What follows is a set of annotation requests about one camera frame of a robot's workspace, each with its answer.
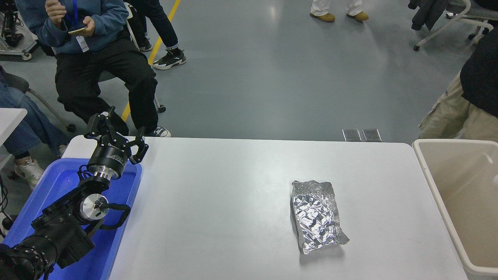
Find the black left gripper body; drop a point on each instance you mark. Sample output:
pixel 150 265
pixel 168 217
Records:
pixel 109 155

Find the smartphone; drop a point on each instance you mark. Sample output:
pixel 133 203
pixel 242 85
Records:
pixel 77 30

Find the person's left hand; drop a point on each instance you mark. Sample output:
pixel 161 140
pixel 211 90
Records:
pixel 88 27

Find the person's right hand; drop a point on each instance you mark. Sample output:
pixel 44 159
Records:
pixel 55 11

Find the person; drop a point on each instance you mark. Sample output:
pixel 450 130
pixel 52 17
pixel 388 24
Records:
pixel 167 35
pixel 27 124
pixel 101 74
pixel 478 89
pixel 323 7

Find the blue plastic tray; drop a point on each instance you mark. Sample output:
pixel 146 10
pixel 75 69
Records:
pixel 58 182

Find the grey chair with castors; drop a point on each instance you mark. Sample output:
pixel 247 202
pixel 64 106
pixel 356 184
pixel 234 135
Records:
pixel 46 107

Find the small white side table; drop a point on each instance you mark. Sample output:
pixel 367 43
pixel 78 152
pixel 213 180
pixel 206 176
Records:
pixel 9 120

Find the wheeled equipment stand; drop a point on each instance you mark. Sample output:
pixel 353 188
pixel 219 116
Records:
pixel 11 35

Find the crumpled silver foil tray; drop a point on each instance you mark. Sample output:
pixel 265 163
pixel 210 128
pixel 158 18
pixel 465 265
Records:
pixel 317 217

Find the metal floor plate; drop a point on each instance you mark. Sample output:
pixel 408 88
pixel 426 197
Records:
pixel 372 135
pixel 351 135

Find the dark grey jacket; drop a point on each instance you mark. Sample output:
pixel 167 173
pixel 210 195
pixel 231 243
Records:
pixel 428 11

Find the large pale bin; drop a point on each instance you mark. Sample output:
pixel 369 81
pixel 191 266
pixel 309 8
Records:
pixel 467 194

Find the white swivel chair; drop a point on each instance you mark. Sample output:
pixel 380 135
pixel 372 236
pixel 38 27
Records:
pixel 455 23

